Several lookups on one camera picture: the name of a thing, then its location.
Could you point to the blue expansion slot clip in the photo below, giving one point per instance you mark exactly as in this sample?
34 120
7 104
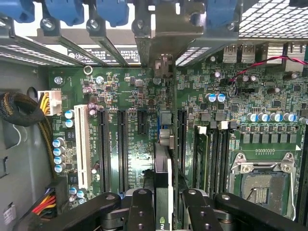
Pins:
65 12
16 10
111 12
220 14

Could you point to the white power connector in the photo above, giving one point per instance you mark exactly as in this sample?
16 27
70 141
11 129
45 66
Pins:
54 101

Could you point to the grey power supply unit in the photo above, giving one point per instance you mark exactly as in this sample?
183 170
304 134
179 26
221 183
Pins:
24 156

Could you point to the short black expansion slot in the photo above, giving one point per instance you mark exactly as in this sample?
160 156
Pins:
142 121

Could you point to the green motherboard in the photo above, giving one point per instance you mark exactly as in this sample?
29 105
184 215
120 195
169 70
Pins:
134 96

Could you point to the white expansion slot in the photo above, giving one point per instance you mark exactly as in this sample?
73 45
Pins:
81 144

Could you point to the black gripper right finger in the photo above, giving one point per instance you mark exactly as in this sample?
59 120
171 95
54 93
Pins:
202 216

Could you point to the CPU socket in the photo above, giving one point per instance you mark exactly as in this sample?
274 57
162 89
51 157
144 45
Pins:
264 187

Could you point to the open black PC case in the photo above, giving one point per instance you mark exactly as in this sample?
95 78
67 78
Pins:
223 38

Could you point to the long black expansion slot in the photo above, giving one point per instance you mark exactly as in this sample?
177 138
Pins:
122 149
182 139
103 149

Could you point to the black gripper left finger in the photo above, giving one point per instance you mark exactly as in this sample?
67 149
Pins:
142 214

